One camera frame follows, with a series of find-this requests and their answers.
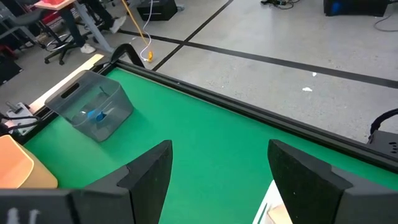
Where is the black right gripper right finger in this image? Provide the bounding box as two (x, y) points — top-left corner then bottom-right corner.
(267, 139), (398, 224)

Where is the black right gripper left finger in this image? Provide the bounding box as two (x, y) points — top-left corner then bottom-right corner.
(71, 139), (174, 224)

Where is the long natural wood plank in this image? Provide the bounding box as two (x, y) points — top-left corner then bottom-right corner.
(267, 203), (293, 224)

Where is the white plastic bin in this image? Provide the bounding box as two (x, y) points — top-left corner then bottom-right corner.
(252, 179), (294, 224)

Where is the green felt table mat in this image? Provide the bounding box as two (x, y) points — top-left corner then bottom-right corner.
(23, 67), (398, 224)

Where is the dark grey translucent bin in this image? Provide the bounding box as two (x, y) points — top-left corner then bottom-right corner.
(44, 69), (135, 143)

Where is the orange plastic bin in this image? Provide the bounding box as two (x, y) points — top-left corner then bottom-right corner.
(0, 134), (59, 190)

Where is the black office chair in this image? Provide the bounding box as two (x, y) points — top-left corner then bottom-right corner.
(0, 8), (82, 66)

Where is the grey-legged work table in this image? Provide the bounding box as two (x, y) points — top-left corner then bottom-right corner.
(33, 0), (115, 54)

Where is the person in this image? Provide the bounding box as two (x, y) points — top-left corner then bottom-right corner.
(57, 0), (127, 55)

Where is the black floor box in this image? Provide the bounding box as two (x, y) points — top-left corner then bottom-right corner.
(136, 0), (178, 22)

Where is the black equipment case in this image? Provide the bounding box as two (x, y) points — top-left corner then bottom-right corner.
(323, 0), (389, 17)

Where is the black looped floor cable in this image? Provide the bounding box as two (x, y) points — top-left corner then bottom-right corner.
(369, 108), (398, 135)

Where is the black aluminium table frame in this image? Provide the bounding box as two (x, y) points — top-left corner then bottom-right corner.
(12, 43), (398, 175)

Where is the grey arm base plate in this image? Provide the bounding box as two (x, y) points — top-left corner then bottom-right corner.
(5, 101), (40, 136)

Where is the white floor cable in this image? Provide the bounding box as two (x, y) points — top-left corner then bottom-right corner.
(139, 0), (155, 62)

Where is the thin black floor cable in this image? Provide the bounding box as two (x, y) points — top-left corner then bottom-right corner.
(260, 0), (295, 10)

